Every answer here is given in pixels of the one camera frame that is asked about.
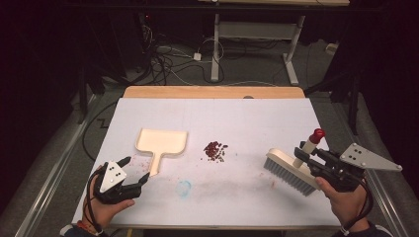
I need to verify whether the white floor box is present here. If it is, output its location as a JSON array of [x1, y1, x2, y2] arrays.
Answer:
[[325, 42, 340, 56]]

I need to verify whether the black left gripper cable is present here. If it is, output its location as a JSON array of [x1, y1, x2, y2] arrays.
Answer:
[[84, 166, 104, 235]]

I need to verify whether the white table sheet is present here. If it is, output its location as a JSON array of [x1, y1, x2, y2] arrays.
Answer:
[[71, 97, 341, 229]]

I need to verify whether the cream dustpan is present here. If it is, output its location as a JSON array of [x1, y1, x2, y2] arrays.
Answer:
[[134, 127, 189, 178]]

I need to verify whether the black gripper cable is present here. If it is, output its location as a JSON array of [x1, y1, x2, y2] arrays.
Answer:
[[342, 177, 375, 231], [84, 166, 104, 235]]

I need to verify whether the white brush with red-tipped handle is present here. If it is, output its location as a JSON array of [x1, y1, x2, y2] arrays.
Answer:
[[263, 127, 327, 198]]

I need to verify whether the red bracelet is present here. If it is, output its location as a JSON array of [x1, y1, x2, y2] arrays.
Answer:
[[77, 220, 100, 235]]

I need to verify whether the white-framed desk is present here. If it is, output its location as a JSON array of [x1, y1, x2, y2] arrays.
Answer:
[[197, 0, 351, 87]]

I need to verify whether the person's right hand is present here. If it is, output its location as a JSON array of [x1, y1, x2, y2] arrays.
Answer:
[[314, 177, 371, 232]]

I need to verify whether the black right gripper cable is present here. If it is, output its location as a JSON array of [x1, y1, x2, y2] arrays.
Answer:
[[342, 177, 375, 231]]

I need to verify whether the black metal stand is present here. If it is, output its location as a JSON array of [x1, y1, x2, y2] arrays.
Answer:
[[76, 63, 102, 125], [304, 72, 363, 136]]

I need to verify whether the tangle of floor cables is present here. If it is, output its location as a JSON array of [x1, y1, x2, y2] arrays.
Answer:
[[139, 24, 226, 86]]

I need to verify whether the pile of red beans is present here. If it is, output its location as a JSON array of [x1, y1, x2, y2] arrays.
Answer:
[[201, 140, 229, 164]]

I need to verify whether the black floor cable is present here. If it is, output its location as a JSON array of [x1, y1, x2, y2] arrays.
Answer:
[[81, 100, 120, 162]]

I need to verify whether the aluminium rail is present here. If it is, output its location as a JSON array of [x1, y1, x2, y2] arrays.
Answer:
[[364, 169, 411, 237], [14, 94, 97, 237]]

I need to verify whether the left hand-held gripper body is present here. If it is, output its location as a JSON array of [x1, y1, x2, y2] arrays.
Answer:
[[93, 160, 143, 205]]

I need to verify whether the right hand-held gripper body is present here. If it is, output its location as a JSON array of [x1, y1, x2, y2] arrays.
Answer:
[[307, 142, 403, 194]]

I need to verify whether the person's left hand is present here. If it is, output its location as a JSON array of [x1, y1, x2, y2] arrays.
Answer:
[[82, 164, 136, 229]]

